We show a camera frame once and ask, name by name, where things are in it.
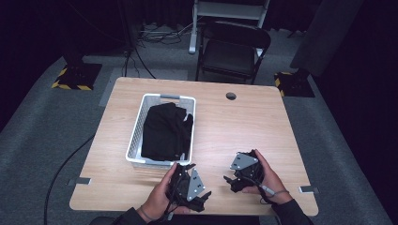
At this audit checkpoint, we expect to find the black tripod stand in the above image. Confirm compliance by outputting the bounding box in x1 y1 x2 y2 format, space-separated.
115 0 157 80

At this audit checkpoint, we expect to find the white metal stand frame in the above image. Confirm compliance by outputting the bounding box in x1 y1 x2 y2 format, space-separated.
188 0 271 55

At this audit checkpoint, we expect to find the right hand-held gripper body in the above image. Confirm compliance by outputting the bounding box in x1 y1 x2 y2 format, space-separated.
229 149 266 194

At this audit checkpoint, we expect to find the person's left hand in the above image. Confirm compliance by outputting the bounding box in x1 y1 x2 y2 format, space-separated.
141 162 191 219

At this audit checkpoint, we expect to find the person's right hand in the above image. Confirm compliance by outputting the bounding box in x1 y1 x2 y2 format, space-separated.
241 148 295 206

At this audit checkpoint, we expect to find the black floor cable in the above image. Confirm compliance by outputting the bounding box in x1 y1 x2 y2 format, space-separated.
42 132 97 225

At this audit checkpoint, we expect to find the grey tape strip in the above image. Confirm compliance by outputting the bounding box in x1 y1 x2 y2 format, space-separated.
66 176 92 188
298 185 321 195

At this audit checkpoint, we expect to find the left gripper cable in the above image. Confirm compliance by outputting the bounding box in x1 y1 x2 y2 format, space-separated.
161 200 175 222

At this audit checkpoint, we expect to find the black folding chair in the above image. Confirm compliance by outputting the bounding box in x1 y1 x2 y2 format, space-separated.
194 21 272 86

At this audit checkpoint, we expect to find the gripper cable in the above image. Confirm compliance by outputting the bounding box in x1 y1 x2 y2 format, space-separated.
239 175 278 205
161 200 175 222

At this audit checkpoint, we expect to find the bundle of floor cables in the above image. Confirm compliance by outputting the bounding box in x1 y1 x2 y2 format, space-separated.
136 22 195 45

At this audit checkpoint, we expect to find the white plastic basket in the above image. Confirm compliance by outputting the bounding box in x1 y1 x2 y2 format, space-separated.
125 93 197 171

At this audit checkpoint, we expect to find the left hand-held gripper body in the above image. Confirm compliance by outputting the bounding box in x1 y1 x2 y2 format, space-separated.
166 162 207 214

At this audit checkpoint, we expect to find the grey fabric panel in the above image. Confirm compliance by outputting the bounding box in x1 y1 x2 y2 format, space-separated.
288 0 366 78

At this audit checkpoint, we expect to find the person's dark clothing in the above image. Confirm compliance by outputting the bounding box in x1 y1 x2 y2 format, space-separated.
88 214 276 225

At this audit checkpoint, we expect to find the black garment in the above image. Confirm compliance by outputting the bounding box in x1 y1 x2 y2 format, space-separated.
140 102 194 162

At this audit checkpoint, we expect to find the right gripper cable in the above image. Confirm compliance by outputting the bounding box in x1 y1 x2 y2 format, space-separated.
239 175 278 205

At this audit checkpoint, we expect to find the striped-edge black stand base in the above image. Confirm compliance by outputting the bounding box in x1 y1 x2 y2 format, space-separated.
51 63 103 92
273 71 316 98

